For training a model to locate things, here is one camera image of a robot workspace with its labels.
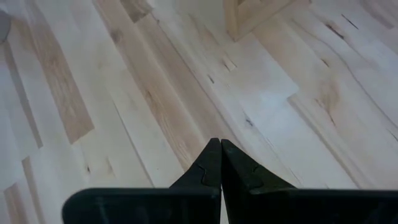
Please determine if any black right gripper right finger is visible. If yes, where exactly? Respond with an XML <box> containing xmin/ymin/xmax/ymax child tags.
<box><xmin>221</xmin><ymin>139</ymin><xmax>398</xmax><ymax>224</ymax></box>

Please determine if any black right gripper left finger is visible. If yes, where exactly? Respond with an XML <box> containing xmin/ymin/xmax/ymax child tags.
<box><xmin>61</xmin><ymin>138</ymin><xmax>222</xmax><ymax>224</ymax></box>

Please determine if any light wooden slatted rack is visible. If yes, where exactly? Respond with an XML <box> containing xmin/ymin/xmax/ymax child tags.
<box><xmin>223</xmin><ymin>0</ymin><xmax>296</xmax><ymax>42</ymax></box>

